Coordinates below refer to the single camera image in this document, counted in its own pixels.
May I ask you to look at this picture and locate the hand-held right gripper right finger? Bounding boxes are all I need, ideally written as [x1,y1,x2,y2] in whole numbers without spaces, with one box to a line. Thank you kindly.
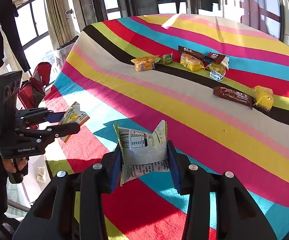
[167,140,277,240]

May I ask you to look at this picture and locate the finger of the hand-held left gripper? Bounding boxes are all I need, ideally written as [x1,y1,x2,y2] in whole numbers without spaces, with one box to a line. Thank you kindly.
[15,107,66,128]
[14,122,81,147]

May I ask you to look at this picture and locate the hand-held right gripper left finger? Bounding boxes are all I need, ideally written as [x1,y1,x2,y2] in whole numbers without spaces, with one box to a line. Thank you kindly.
[12,144,123,240]

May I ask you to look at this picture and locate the white orange snack packet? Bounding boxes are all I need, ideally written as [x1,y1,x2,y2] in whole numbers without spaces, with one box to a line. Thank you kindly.
[59,102,89,143]

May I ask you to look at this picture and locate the white green-print snack packet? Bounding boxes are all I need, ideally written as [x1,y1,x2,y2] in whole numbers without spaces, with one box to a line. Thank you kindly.
[113,120,170,187]

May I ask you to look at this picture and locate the yellow-green cake packet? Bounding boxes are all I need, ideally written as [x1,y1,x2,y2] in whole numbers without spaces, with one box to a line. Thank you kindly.
[205,62,227,75]

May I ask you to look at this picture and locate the small green snack packet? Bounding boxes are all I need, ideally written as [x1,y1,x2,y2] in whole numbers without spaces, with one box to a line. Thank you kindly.
[157,52,174,65]

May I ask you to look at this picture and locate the person's left hand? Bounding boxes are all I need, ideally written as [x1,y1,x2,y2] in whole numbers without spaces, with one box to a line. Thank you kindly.
[2,156,29,177]

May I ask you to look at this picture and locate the small white packet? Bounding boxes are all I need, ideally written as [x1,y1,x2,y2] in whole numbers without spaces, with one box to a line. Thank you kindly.
[36,166,46,183]

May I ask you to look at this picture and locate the grey storage box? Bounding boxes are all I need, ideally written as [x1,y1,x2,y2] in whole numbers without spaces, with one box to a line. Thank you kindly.
[56,35,79,67]

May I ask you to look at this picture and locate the striped colourful blanket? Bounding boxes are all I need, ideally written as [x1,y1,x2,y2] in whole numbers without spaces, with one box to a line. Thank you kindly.
[44,14,289,240]

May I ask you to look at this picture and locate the brown snack bar packet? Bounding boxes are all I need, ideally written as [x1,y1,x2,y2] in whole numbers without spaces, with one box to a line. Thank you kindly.
[178,45,205,61]
[213,86,254,110]

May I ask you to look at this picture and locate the yellow bread packet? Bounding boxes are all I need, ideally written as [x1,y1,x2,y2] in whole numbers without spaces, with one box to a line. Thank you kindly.
[131,55,160,72]
[180,53,206,72]

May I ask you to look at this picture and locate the beige curtain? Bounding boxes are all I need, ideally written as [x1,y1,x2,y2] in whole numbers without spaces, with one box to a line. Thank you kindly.
[43,0,81,47]

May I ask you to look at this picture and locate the small blue-white candy packet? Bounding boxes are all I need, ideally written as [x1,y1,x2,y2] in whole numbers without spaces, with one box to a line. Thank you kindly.
[210,71,225,82]

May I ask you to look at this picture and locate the bright yellow snack packet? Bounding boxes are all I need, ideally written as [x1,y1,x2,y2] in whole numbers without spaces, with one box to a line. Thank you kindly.
[252,85,274,112]

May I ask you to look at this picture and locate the brown and white snack packet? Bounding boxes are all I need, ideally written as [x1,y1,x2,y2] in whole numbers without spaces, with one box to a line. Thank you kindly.
[206,52,230,68]

